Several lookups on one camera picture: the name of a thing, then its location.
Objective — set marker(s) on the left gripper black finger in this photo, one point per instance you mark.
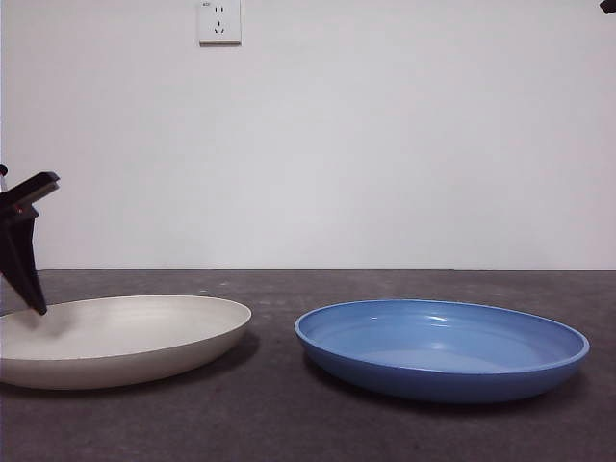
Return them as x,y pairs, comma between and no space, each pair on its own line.
21,260

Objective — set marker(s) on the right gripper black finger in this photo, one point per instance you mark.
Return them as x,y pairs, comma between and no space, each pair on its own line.
611,6

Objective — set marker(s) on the white round plate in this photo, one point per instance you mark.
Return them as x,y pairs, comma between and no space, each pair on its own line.
135,337

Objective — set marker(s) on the blue round plate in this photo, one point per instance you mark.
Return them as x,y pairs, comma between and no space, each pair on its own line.
433,380

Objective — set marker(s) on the white wall power socket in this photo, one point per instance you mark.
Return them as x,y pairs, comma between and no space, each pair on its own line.
220,24

